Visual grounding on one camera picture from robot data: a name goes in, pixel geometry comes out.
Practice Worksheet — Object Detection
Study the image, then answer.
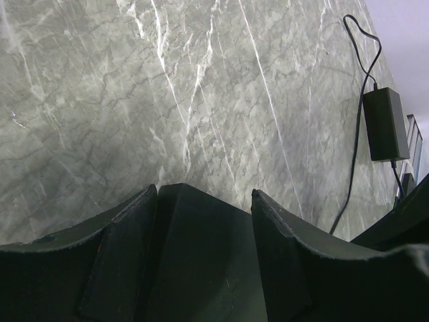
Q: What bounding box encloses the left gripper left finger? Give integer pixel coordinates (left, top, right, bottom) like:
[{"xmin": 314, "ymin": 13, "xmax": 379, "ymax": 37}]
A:
[{"xmin": 1, "ymin": 185, "xmax": 158, "ymax": 321}]

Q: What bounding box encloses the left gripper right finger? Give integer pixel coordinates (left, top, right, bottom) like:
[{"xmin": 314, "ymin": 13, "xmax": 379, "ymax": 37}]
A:
[{"xmin": 251, "ymin": 190, "xmax": 428, "ymax": 321}]

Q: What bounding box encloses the black network switch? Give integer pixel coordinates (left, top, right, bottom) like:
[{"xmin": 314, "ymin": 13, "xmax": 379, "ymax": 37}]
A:
[{"xmin": 135, "ymin": 184, "xmax": 267, "ymax": 321}]

